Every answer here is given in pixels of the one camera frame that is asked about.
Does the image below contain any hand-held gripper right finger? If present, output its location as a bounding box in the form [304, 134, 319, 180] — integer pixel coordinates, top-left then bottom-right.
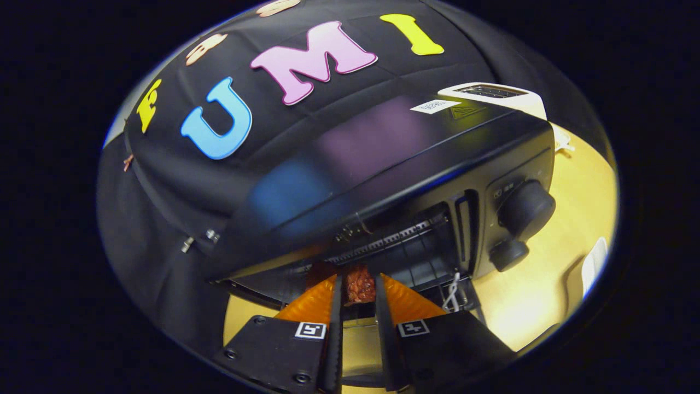
[375, 273, 517, 392]

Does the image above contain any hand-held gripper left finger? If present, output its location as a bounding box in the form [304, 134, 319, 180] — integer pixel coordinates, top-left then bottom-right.
[212, 274, 344, 394]

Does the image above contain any reddish brown meat strip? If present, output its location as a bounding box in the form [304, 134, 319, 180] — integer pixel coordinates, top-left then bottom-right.
[343, 264, 377, 305]

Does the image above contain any black toaster oven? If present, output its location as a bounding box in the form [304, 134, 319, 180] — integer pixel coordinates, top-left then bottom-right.
[205, 96, 557, 329]

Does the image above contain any white slot toaster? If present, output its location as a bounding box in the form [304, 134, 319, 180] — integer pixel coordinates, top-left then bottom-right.
[437, 82, 575, 155]

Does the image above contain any white plate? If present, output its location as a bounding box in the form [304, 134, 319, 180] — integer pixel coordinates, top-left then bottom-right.
[581, 237, 609, 299]

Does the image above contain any black backdrop cloth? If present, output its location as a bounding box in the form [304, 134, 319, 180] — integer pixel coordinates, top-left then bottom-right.
[98, 0, 613, 356]

